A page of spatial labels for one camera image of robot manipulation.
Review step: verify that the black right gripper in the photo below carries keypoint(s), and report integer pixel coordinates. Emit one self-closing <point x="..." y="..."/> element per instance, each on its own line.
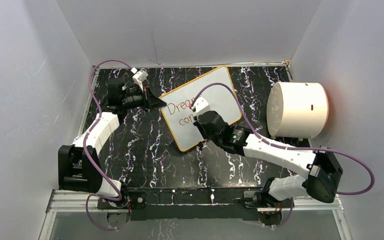
<point x="199" y="127"/>

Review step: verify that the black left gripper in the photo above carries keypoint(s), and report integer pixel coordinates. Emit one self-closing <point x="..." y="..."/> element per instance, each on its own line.
<point x="150" y="101"/>

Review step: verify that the yellow framed whiteboard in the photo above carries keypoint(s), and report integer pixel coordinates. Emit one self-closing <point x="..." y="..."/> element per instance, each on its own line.
<point x="179" y="117"/>

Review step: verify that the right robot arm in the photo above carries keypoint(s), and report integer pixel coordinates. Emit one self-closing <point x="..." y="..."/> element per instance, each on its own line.
<point x="317" y="173"/>

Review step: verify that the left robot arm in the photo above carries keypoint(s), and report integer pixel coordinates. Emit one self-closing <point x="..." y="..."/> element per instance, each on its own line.
<point x="78" y="163"/>

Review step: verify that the white cylindrical container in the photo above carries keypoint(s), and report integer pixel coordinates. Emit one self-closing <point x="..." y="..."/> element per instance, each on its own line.
<point x="297" y="110"/>

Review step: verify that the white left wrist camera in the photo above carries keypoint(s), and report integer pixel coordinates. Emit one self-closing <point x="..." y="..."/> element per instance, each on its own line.
<point x="139" y="76"/>

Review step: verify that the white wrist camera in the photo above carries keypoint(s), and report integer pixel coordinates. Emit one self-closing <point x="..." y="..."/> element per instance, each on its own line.
<point x="200" y="106"/>
<point x="139" y="76"/>

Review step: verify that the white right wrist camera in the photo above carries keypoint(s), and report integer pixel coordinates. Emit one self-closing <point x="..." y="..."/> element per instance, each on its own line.
<point x="200" y="106"/>

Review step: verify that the aluminium base frame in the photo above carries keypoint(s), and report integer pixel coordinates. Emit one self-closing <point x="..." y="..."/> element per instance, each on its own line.
<point x="75" y="216"/>

